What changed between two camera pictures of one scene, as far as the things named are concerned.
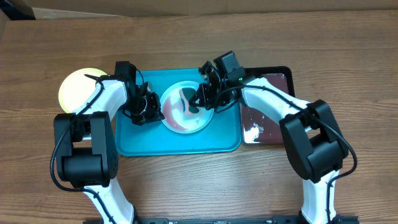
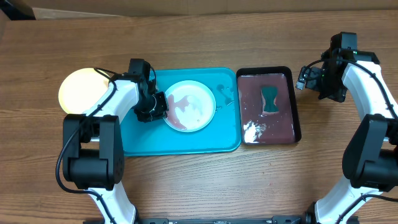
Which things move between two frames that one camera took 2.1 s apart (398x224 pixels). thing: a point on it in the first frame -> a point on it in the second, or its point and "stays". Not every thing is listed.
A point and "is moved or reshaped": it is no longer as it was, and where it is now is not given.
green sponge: (190, 93) is moved or reshaped
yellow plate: (76, 86) stays
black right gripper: (203, 93) -> (339, 94)
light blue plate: (176, 116) stays
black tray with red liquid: (259, 128) stays
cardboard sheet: (83, 9) stays
